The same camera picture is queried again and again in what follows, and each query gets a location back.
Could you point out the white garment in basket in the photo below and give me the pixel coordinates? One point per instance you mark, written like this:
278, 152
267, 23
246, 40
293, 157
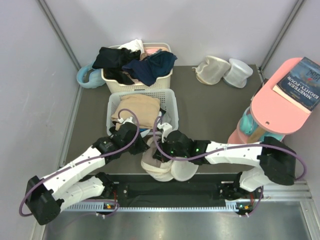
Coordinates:
134, 45

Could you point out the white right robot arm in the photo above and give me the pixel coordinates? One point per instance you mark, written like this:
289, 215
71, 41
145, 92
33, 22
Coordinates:
271, 160

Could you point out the cream laundry basket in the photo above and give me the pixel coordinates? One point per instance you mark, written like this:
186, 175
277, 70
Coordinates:
163, 82

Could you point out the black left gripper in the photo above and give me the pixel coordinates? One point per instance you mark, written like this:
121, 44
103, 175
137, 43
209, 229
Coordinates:
142, 146

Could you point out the black garment in basket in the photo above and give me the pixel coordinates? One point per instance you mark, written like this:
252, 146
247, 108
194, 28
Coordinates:
111, 61

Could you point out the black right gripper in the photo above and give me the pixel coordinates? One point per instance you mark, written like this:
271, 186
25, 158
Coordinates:
159, 156

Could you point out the navy blue garment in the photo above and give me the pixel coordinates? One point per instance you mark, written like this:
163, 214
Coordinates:
142, 70

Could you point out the pink garment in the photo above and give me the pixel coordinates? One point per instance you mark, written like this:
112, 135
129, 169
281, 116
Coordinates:
151, 51

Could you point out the pink two-tier side table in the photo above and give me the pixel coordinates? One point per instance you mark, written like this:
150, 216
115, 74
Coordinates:
272, 112

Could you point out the beige folded garment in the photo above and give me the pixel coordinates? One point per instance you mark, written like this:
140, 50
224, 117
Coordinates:
146, 109

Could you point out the white mesh laundry bag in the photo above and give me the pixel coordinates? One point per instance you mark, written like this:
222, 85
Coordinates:
172, 170
238, 73

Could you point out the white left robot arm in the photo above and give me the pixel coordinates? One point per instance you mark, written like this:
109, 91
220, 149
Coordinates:
48, 196

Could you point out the blue paperback book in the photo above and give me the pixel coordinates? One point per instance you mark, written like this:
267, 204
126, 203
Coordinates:
301, 85

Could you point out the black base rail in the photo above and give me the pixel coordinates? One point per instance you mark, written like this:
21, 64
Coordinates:
202, 190

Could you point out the beige mesh laundry bag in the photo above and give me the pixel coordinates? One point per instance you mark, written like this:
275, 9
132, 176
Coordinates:
211, 70

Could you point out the teal headphones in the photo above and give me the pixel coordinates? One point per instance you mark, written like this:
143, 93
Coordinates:
247, 125

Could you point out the white perforated basket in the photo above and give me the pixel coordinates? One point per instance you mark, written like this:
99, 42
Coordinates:
167, 99

